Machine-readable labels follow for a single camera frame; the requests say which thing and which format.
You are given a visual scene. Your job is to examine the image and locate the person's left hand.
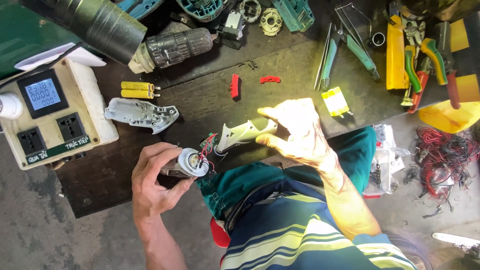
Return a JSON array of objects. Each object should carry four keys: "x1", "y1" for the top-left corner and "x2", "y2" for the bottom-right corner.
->
[{"x1": 132, "y1": 142, "x2": 196, "y2": 223}]

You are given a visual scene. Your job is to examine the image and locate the small black screws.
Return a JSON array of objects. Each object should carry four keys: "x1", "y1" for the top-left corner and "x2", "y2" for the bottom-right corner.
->
[{"x1": 236, "y1": 59, "x2": 259, "y2": 71}]

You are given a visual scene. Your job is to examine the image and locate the white drill motor unit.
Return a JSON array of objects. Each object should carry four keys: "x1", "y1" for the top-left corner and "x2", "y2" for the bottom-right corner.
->
[{"x1": 160, "y1": 147, "x2": 217, "y2": 179}]

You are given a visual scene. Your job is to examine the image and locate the red handled pliers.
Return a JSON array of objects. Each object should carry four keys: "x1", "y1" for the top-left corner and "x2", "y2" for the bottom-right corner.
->
[{"x1": 406, "y1": 22, "x2": 461, "y2": 114}]

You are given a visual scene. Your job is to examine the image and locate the white grey drill housing half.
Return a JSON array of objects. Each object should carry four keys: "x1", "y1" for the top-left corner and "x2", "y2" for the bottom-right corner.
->
[{"x1": 215, "y1": 117, "x2": 278, "y2": 154}]

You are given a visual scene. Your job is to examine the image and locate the heap of tools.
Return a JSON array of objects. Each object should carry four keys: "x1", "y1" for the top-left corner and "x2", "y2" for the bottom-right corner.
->
[{"x1": 389, "y1": 0, "x2": 480, "y2": 23}]

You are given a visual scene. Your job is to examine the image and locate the white paper sheet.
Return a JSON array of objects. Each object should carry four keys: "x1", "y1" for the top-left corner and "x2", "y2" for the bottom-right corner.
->
[{"x1": 14, "y1": 42, "x2": 107, "y2": 71}]

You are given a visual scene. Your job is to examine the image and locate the green yellow handled pliers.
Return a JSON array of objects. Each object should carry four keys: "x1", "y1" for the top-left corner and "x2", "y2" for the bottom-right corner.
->
[{"x1": 400, "y1": 37, "x2": 449, "y2": 108}]

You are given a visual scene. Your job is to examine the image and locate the person's striped shirt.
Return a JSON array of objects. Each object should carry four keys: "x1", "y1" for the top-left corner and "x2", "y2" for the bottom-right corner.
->
[{"x1": 219, "y1": 179, "x2": 419, "y2": 270}]

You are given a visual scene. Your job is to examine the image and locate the beige socket box with meter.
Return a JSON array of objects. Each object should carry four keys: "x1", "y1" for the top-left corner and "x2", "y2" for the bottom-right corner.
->
[{"x1": 0, "y1": 56, "x2": 120, "y2": 171}]

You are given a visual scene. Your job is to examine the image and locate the clear plastic bags with parts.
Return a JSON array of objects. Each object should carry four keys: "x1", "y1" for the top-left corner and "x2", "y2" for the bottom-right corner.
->
[{"x1": 362, "y1": 124, "x2": 412, "y2": 199}]

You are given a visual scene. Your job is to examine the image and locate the heap of red black wires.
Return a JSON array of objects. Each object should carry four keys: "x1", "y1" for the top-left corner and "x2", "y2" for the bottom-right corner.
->
[{"x1": 403, "y1": 126, "x2": 480, "y2": 219}]

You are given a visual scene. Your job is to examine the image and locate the red trigger piece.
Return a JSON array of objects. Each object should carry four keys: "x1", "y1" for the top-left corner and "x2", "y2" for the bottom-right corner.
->
[{"x1": 229, "y1": 74, "x2": 241, "y2": 100}]

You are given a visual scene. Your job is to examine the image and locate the grey switch module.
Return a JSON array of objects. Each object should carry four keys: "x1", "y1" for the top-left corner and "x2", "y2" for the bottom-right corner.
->
[{"x1": 219, "y1": 10, "x2": 245, "y2": 41}]

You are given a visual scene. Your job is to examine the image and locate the white bulb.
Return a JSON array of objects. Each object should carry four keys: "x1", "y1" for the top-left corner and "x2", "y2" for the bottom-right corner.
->
[{"x1": 0, "y1": 93, "x2": 24, "y2": 120}]

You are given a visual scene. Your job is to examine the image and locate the teal tool housing with motor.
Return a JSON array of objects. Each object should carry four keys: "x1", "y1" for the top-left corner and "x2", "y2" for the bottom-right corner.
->
[{"x1": 175, "y1": 0, "x2": 226, "y2": 23}]

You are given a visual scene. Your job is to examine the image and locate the teal tool housing shell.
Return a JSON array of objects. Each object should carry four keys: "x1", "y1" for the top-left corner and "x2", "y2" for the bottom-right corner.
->
[{"x1": 271, "y1": 0, "x2": 315, "y2": 33}]

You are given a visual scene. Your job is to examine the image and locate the green box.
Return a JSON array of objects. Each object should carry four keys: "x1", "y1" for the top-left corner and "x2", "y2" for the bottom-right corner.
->
[{"x1": 0, "y1": 0, "x2": 82, "y2": 80}]

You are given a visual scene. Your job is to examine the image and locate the bent metal wire clip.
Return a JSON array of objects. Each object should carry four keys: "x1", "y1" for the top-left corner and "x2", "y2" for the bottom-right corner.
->
[{"x1": 334, "y1": 2, "x2": 373, "y2": 39}]

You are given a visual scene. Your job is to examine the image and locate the black drill chuck with gearbox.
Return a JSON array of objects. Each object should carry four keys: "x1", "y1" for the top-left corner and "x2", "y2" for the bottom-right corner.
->
[{"x1": 128, "y1": 27, "x2": 218, "y2": 74}]

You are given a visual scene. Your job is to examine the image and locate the white plastic gear ring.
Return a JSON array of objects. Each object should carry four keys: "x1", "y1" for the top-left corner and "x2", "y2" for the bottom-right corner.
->
[{"x1": 259, "y1": 8, "x2": 284, "y2": 37}]

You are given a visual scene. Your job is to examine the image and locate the metal tweezers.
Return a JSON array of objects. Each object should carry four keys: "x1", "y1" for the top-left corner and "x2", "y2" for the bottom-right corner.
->
[{"x1": 314, "y1": 22, "x2": 333, "y2": 91}]

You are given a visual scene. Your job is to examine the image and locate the blue tool housing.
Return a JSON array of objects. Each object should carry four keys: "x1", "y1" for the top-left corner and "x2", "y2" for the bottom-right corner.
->
[{"x1": 115, "y1": 0, "x2": 166, "y2": 20}]

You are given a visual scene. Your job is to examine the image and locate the yellow white battery pack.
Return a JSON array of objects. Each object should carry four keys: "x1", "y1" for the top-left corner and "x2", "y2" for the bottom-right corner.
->
[{"x1": 321, "y1": 86, "x2": 353, "y2": 118}]

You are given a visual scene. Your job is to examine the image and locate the small green circuit board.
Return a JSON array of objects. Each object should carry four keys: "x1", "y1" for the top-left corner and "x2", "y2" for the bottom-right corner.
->
[{"x1": 199, "y1": 133, "x2": 218, "y2": 151}]

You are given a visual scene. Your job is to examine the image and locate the person's right hand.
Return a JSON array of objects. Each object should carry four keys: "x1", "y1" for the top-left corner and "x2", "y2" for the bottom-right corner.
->
[{"x1": 256, "y1": 98, "x2": 339, "y2": 174}]

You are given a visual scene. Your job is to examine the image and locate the yellow battery cell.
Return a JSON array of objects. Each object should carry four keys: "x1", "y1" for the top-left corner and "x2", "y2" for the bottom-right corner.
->
[
  {"x1": 121, "y1": 81, "x2": 161, "y2": 92},
  {"x1": 121, "y1": 89, "x2": 161, "y2": 100}
]

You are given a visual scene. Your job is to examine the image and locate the black tape-wrapped cylinder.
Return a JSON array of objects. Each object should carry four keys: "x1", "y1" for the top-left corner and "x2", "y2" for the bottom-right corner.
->
[{"x1": 47, "y1": 0, "x2": 148, "y2": 65}]

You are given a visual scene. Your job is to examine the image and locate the yellow plastic tray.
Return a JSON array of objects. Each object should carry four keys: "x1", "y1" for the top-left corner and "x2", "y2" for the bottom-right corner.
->
[{"x1": 418, "y1": 74, "x2": 480, "y2": 134}]

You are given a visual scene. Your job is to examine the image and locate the yellow utility knife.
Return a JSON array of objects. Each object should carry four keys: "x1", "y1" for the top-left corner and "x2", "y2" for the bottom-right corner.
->
[{"x1": 386, "y1": 14, "x2": 410, "y2": 91}]

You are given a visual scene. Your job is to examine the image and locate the person's teal trousers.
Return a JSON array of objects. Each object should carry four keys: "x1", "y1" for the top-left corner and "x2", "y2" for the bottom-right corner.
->
[{"x1": 197, "y1": 126, "x2": 377, "y2": 222}]

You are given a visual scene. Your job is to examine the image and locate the red stool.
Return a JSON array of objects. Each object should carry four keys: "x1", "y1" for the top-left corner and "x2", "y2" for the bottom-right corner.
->
[{"x1": 209, "y1": 216, "x2": 233, "y2": 268}]

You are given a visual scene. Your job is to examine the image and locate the grey metal ring part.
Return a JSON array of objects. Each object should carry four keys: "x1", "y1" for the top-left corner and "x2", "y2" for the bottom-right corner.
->
[{"x1": 239, "y1": 0, "x2": 262, "y2": 23}]

